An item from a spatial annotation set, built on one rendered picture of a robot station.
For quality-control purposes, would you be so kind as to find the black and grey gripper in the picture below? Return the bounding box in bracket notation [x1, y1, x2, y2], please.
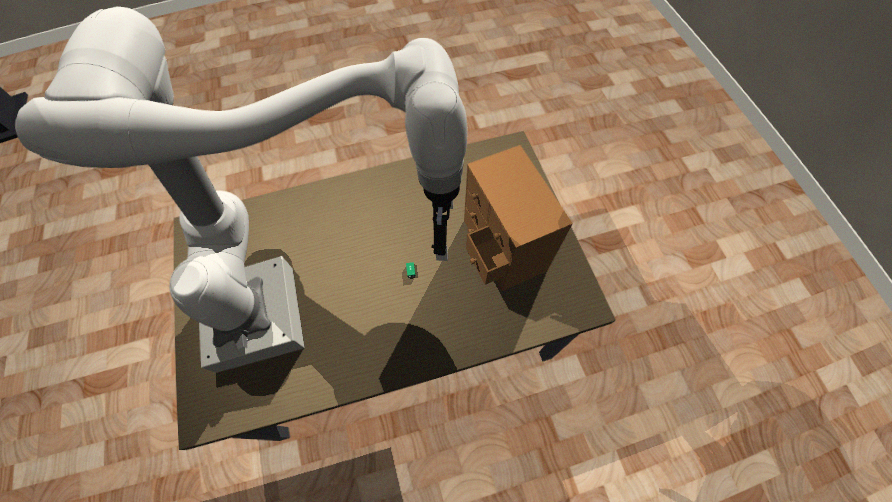
[423, 185, 460, 261]

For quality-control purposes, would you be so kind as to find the orange-brown wooden chest of drawers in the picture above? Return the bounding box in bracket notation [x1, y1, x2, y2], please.
[465, 145, 572, 291]

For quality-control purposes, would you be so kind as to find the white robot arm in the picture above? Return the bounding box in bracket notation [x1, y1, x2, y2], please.
[15, 7, 467, 351]

